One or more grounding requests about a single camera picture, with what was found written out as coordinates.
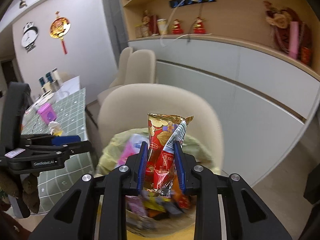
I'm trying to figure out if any yellow cushion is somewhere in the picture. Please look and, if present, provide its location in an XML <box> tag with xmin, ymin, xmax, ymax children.
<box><xmin>96</xmin><ymin>194</ymin><xmax>198</xmax><ymax>240</ymax></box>

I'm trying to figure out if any panda wall clock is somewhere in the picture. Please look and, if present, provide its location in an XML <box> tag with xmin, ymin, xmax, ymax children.
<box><xmin>21</xmin><ymin>22</ymin><xmax>39</xmax><ymax>53</ymax></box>

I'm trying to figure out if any red gold snack packet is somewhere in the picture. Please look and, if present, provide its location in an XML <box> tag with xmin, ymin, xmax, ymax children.
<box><xmin>144</xmin><ymin>113</ymin><xmax>194</xmax><ymax>198</ymax></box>

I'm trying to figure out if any cream cup on shelf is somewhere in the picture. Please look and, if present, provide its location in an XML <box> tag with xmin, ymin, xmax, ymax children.
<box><xmin>157</xmin><ymin>18</ymin><xmax>168</xmax><ymax>35</ymax></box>

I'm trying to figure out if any beige chair middle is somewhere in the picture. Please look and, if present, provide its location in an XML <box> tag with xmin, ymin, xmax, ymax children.
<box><xmin>97</xmin><ymin>49</ymin><xmax>156</xmax><ymax>106</ymax></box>

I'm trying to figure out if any green checkered tablecloth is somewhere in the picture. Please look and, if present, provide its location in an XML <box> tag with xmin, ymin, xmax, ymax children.
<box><xmin>37</xmin><ymin>88</ymin><xmax>94</xmax><ymax>215</ymax></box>

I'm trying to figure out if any orange snack wrapper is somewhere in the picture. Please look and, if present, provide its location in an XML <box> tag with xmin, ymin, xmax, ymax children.
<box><xmin>171</xmin><ymin>175</ymin><xmax>191</xmax><ymax>209</ymax></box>

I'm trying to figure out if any pink wrapper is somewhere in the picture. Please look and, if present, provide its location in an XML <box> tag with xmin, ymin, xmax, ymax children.
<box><xmin>117</xmin><ymin>134</ymin><xmax>148</xmax><ymax>166</ymax></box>

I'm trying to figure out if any red gold wall ornament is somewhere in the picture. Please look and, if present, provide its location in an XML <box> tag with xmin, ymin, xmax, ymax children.
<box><xmin>49</xmin><ymin>11</ymin><xmax>71</xmax><ymax>55</ymax></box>

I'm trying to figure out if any red figurine right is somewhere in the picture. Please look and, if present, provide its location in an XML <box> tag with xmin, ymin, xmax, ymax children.
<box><xmin>193</xmin><ymin>17</ymin><xmax>206</xmax><ymax>34</ymax></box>

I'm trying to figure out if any red figurine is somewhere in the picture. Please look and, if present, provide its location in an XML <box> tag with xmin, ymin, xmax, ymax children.
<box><xmin>171</xmin><ymin>19</ymin><xmax>183</xmax><ymax>35</ymax></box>
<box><xmin>193</xmin><ymin>17</ymin><xmax>206</xmax><ymax>34</ymax></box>

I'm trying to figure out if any beige chair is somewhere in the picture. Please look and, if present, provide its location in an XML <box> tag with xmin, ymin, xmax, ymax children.
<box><xmin>109</xmin><ymin>47</ymin><xmax>133</xmax><ymax>88</ymax></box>
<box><xmin>97</xmin><ymin>49</ymin><xmax>156</xmax><ymax>106</ymax></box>
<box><xmin>98</xmin><ymin>83</ymin><xmax>224</xmax><ymax>174</ymax></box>

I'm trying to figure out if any beige chair far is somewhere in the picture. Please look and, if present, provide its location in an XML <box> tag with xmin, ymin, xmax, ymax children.
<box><xmin>109</xmin><ymin>47</ymin><xmax>133</xmax><ymax>88</ymax></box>

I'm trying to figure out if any white thermos bottle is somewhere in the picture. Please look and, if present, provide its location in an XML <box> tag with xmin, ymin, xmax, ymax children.
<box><xmin>52</xmin><ymin>68</ymin><xmax>63</xmax><ymax>86</ymax></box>

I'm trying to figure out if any flower bouquet red bag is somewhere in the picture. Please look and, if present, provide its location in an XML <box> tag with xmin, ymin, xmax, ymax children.
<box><xmin>263</xmin><ymin>0</ymin><xmax>312</xmax><ymax>66</ymax></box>

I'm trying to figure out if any pink tin box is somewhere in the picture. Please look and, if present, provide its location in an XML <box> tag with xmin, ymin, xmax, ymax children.
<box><xmin>37</xmin><ymin>103</ymin><xmax>57</xmax><ymax>125</ymax></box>

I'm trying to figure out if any white charging cable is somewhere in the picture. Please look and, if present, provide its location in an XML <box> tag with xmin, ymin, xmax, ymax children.
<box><xmin>159</xmin><ymin>0</ymin><xmax>213</xmax><ymax>48</ymax></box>

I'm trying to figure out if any beige chair near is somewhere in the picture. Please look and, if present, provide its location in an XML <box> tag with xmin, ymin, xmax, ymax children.
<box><xmin>98</xmin><ymin>83</ymin><xmax>224</xmax><ymax>174</ymax></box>

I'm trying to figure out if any yellow trash bag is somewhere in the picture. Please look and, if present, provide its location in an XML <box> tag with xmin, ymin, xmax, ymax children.
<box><xmin>96</xmin><ymin>128</ymin><xmax>221</xmax><ymax>175</ymax></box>

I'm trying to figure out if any red figurine left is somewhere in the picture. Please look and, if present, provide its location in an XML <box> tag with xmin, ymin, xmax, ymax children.
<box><xmin>171</xmin><ymin>19</ymin><xmax>183</xmax><ymax>35</ymax></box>

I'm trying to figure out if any white yellow toy chair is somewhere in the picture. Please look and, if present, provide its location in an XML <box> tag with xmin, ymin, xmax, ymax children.
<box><xmin>48</xmin><ymin>121</ymin><xmax>63</xmax><ymax>136</ymax></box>

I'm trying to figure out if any black trash bin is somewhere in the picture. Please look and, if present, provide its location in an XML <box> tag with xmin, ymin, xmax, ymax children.
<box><xmin>125</xmin><ymin>196</ymin><xmax>196</xmax><ymax>238</ymax></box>

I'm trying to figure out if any wooden shelf cabinet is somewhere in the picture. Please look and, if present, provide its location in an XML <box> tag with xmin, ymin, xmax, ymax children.
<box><xmin>120</xmin><ymin>0</ymin><xmax>319</xmax><ymax>185</ymax></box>

